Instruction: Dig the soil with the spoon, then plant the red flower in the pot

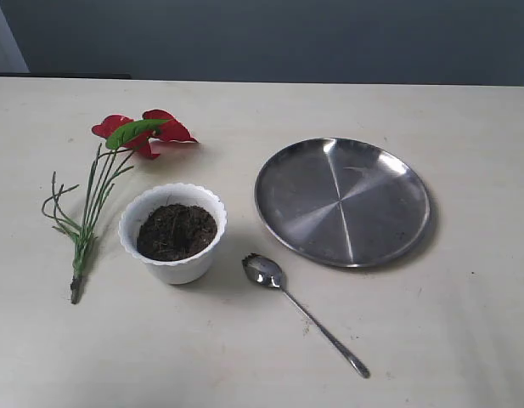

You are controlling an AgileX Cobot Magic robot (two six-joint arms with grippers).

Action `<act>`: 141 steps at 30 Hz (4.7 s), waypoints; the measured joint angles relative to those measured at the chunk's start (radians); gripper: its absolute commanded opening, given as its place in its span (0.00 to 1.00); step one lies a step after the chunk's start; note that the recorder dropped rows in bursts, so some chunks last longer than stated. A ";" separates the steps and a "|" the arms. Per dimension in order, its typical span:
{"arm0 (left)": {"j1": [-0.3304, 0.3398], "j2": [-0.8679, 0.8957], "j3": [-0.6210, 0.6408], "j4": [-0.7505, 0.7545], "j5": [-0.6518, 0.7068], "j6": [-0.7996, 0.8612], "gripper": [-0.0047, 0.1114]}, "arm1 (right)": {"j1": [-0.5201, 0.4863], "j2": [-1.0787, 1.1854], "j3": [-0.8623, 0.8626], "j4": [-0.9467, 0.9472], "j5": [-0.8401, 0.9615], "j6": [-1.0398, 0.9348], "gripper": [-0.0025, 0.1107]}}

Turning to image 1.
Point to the dark potting soil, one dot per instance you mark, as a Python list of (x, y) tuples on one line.
[(175, 232)]

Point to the stainless steel spoon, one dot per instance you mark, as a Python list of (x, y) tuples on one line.
[(267, 273)]

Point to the artificial red anthurium plant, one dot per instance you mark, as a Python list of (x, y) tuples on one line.
[(124, 138)]

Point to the white scalloped flower pot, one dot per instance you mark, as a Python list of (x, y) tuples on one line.
[(185, 270)]

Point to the round stainless steel plate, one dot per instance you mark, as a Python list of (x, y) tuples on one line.
[(342, 202)]

